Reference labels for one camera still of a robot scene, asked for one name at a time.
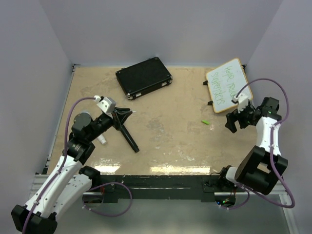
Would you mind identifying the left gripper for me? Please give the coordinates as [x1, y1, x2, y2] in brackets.
[87, 107, 132, 142]

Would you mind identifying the green marker cap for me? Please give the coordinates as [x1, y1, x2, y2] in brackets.
[201, 120, 210, 125]

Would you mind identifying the orange framed whiteboard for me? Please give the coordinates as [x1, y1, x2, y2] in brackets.
[206, 58, 248, 113]

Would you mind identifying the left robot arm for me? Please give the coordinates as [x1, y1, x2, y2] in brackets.
[11, 107, 132, 234]

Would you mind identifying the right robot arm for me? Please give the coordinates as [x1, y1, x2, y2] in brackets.
[217, 94, 288, 195]

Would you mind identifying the black microphone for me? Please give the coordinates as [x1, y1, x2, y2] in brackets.
[120, 125, 139, 153]

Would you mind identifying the black hard case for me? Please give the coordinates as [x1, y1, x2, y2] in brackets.
[116, 57, 173, 100]

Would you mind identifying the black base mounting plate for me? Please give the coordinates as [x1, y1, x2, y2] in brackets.
[85, 175, 243, 203]

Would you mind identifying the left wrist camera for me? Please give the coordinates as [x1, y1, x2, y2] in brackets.
[95, 96, 116, 114]

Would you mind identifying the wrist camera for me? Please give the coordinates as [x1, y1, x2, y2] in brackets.
[232, 93, 250, 113]
[95, 96, 116, 114]

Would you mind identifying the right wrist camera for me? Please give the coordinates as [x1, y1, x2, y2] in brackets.
[232, 93, 250, 113]

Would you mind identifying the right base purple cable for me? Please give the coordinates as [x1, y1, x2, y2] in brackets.
[219, 185, 250, 210]

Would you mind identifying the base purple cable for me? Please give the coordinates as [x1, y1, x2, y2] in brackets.
[82, 183, 134, 217]
[219, 185, 250, 210]

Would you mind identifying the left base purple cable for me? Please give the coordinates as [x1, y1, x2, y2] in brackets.
[82, 183, 134, 217]

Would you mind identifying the aluminium table frame rail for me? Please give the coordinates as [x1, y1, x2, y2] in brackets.
[29, 175, 287, 198]

